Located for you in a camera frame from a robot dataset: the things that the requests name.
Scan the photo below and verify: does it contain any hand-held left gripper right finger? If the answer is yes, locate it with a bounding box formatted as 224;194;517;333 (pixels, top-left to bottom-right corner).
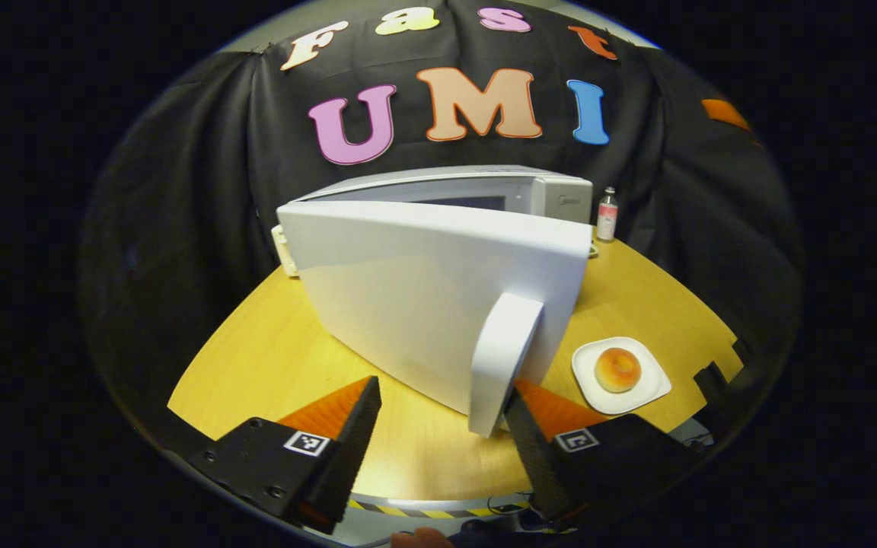
505;378;702;534

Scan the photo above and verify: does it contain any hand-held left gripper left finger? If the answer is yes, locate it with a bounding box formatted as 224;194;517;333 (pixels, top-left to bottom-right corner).
187;375;382;535

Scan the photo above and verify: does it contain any white square plate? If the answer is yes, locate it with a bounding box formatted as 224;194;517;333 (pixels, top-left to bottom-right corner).
571;336;672;416

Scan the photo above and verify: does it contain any round brown bread bun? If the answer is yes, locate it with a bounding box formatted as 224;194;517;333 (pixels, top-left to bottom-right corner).
595;347;643;393

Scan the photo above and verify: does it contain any white microwave oven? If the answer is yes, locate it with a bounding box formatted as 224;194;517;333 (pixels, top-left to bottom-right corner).
276;165;594;438

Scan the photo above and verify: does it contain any small pink label bottle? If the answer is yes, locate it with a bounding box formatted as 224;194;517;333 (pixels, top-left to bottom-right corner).
597;187;620;243

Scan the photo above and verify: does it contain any cream toaster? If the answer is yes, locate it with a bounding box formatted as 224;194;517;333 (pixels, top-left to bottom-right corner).
271;225;302;276

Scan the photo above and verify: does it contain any black backdrop cloth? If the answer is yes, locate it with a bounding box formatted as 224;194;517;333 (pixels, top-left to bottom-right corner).
81;0;805;457

